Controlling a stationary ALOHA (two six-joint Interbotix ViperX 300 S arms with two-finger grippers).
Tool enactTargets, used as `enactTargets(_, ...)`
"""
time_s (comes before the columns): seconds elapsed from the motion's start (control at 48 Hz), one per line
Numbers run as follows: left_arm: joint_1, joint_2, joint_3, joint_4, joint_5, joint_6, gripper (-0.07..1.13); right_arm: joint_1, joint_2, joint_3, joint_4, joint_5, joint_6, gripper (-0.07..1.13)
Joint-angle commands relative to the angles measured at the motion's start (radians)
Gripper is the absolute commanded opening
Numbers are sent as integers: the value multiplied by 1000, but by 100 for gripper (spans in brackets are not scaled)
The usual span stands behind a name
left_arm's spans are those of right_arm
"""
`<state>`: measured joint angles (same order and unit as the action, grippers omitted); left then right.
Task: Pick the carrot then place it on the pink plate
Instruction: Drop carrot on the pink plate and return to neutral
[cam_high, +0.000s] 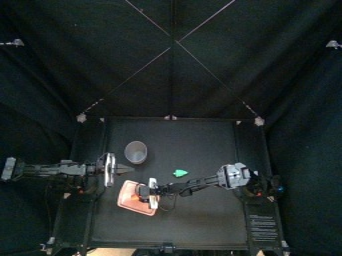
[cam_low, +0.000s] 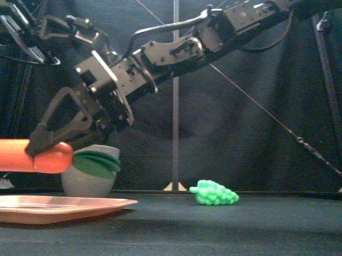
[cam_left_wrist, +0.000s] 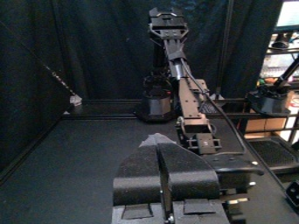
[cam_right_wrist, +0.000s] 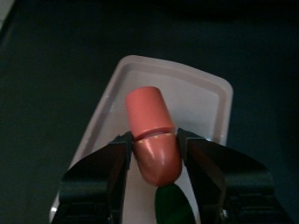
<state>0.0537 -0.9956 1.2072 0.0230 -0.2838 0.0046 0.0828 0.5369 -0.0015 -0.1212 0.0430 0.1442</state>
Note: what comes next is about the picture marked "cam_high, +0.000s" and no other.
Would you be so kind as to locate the pink square plate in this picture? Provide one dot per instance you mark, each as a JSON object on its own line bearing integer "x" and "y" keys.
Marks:
{"x": 129, "y": 196}

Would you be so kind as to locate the white printed label sticker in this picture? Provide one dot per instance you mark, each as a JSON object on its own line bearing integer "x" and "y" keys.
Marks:
{"x": 264, "y": 230}

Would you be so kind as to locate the orange toy carrot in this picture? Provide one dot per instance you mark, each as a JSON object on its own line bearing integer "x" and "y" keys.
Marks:
{"x": 135, "y": 198}

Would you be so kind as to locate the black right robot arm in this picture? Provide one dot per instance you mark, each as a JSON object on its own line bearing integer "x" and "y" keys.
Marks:
{"x": 209, "y": 180}

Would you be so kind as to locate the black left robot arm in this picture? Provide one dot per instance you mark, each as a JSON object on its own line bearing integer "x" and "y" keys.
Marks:
{"x": 49, "y": 169}

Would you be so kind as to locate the black cloth backdrop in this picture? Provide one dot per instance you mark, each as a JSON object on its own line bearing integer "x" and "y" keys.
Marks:
{"x": 89, "y": 60}

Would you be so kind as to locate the black table edge clamp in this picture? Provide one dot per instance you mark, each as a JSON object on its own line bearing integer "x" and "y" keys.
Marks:
{"x": 167, "y": 248}

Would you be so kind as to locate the small green toy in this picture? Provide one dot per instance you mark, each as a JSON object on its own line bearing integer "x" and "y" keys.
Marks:
{"x": 181, "y": 173}

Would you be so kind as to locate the silver frame corner bracket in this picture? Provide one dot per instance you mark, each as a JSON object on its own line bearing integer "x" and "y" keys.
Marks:
{"x": 81, "y": 117}
{"x": 333, "y": 44}
{"x": 15, "y": 42}
{"x": 170, "y": 117}
{"x": 260, "y": 121}

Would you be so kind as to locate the grey plastic cup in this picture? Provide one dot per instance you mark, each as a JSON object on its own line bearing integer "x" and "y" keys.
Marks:
{"x": 135, "y": 152}

